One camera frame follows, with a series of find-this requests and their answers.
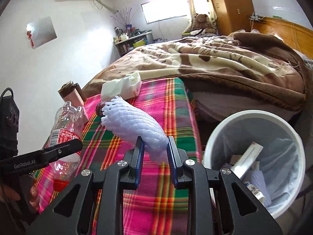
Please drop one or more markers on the wooden headboard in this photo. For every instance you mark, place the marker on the wooden headboard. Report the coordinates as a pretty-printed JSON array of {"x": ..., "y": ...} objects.
[{"x": 281, "y": 27}]

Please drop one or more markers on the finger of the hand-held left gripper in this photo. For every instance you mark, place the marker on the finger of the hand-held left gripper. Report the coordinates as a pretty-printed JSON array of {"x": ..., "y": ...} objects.
[{"x": 66, "y": 149}]

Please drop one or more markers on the white trash bin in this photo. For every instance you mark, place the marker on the white trash bin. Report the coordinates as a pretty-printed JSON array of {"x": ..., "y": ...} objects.
[{"x": 256, "y": 113}]

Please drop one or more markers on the dried branches in vase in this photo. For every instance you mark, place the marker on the dried branches in vase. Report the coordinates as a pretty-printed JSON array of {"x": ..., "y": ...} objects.
[{"x": 126, "y": 17}]

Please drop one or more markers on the person's left hand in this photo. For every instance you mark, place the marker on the person's left hand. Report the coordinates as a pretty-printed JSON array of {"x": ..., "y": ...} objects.
[{"x": 35, "y": 193}]

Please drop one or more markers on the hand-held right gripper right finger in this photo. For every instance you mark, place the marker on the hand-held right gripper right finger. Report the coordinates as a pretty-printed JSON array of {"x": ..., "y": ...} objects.
[{"x": 172, "y": 161}]

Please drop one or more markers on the white shelf unit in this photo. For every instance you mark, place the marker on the white shelf unit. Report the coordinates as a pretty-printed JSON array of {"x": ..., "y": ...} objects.
[{"x": 144, "y": 38}]

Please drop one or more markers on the dark brown thermos mug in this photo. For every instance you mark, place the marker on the dark brown thermos mug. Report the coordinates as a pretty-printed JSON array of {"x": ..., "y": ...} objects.
[{"x": 82, "y": 93}]

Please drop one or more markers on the window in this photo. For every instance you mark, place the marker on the window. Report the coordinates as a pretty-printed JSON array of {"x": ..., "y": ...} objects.
[{"x": 163, "y": 9}]

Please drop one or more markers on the wooden wardrobe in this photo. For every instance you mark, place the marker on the wooden wardrobe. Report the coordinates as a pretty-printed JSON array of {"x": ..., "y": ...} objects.
[{"x": 229, "y": 2}]

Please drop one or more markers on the row of bottles and jars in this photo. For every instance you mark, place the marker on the row of bottles and jars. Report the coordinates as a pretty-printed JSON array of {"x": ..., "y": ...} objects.
[{"x": 124, "y": 37}]

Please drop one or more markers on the clear bottle with red label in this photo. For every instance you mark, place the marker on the clear bottle with red label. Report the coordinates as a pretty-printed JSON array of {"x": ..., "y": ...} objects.
[{"x": 64, "y": 127}]

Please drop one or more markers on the brown beige blanket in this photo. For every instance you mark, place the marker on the brown beige blanket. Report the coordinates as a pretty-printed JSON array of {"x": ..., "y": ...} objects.
[{"x": 220, "y": 61}]

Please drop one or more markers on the pink plaid bed sheet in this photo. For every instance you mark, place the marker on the pink plaid bed sheet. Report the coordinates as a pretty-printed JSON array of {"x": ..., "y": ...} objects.
[{"x": 159, "y": 98}]

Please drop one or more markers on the brown teddy bear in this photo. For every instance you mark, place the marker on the brown teddy bear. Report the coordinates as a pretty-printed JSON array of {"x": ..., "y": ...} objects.
[{"x": 201, "y": 20}]

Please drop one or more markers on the clear plastic bin liner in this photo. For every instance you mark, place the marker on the clear plastic bin liner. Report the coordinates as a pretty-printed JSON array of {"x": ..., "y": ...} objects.
[{"x": 276, "y": 137}]

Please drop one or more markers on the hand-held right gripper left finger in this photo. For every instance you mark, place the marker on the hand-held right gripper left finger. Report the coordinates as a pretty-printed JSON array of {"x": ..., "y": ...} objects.
[{"x": 139, "y": 161}]

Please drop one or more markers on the white insulated pipe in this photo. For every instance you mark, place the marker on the white insulated pipe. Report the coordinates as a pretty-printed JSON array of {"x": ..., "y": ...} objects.
[{"x": 102, "y": 4}]

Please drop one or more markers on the white foam net sleeve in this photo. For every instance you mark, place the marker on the white foam net sleeve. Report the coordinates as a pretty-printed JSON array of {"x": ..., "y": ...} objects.
[{"x": 134, "y": 124}]

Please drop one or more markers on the purple and white carton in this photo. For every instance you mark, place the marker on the purple and white carton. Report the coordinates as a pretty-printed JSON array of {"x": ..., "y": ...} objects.
[{"x": 250, "y": 155}]

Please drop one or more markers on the silver wall sheet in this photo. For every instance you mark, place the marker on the silver wall sheet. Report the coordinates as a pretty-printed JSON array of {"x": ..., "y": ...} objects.
[{"x": 42, "y": 31}]

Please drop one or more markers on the red tin can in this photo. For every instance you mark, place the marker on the red tin can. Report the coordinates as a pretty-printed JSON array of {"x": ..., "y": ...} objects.
[{"x": 99, "y": 108}]

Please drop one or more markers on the red knot ornament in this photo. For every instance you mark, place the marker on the red knot ornament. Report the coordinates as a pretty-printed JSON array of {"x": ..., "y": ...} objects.
[{"x": 30, "y": 35}]

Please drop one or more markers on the pink thermos mug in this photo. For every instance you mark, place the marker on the pink thermos mug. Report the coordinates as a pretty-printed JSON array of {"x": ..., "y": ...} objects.
[{"x": 73, "y": 98}]

